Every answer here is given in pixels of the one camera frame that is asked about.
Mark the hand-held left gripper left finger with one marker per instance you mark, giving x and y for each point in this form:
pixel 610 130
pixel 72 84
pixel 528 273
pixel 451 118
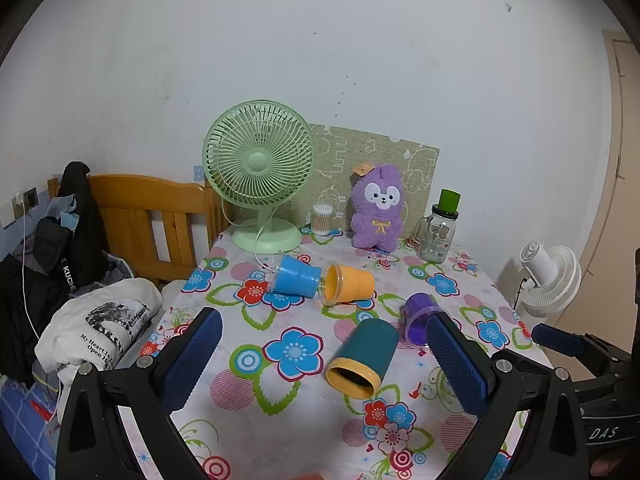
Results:
pixel 192 360

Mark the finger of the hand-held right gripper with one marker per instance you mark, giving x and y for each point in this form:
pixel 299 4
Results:
pixel 557 338

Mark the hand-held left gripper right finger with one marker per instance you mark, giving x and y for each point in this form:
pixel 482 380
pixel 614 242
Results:
pixel 457 365

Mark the teal cup with yellow rim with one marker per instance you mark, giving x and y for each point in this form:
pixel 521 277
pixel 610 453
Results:
pixel 370 345

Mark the purple plastic cup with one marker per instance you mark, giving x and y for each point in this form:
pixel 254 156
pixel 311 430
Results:
pixel 417 310

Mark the orange plastic cup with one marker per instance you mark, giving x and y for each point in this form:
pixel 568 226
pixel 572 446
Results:
pixel 355 285

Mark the blue plastic cup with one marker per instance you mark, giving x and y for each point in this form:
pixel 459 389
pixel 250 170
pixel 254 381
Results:
pixel 297 277

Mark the white standing fan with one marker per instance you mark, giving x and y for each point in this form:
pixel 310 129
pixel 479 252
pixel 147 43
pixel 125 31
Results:
pixel 550 280

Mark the white printed shirt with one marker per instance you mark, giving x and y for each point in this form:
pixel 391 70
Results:
pixel 100 320

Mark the floral tablecloth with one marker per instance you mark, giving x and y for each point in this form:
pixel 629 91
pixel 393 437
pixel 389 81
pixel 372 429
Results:
pixel 305 317

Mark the glass bottle with green cap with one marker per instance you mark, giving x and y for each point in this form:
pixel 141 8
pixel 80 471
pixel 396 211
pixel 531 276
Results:
pixel 437 240

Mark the beige door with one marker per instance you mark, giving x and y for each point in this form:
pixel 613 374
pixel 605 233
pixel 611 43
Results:
pixel 615 210

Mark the purple plush toy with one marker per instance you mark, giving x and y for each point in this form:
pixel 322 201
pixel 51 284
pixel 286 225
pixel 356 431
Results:
pixel 375 220

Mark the black jacket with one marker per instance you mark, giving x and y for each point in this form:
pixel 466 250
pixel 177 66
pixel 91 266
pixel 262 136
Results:
pixel 75 240

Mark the wooden bed headboard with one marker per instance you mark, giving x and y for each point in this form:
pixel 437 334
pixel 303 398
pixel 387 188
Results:
pixel 130 200

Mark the blue bedsheet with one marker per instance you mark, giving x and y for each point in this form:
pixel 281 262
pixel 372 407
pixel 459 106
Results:
pixel 25 410

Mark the dark clothes pile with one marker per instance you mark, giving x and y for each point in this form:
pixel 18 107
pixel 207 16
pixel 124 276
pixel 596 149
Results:
pixel 15 310

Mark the cotton swab container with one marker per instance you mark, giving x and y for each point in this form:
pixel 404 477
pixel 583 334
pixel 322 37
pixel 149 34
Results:
pixel 322 222

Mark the grey blue garment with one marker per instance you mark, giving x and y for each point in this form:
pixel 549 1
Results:
pixel 65 210

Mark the green desk fan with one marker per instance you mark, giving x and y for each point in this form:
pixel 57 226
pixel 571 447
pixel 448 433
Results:
pixel 257 160

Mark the patterned green foam mat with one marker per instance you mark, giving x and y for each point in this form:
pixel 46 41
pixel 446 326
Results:
pixel 390 160

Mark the blue wall sticker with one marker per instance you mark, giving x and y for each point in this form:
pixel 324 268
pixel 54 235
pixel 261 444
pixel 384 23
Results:
pixel 198 172

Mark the wall socket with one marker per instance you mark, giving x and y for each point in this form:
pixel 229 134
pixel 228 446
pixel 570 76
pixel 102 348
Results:
pixel 31 199

